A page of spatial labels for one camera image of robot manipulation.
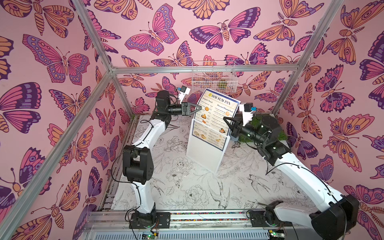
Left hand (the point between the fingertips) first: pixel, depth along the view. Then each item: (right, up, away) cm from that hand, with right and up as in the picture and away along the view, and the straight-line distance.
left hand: (202, 109), depth 75 cm
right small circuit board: (+35, -59, -4) cm, 69 cm away
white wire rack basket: (+1, +23, +28) cm, 37 cm away
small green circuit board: (-24, -61, -4) cm, 66 cm away
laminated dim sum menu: (+4, -8, -1) cm, 9 cm away
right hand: (+11, -4, -8) cm, 14 cm away
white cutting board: (+2, -25, +20) cm, 32 cm away
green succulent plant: (+14, +18, +19) cm, 30 cm away
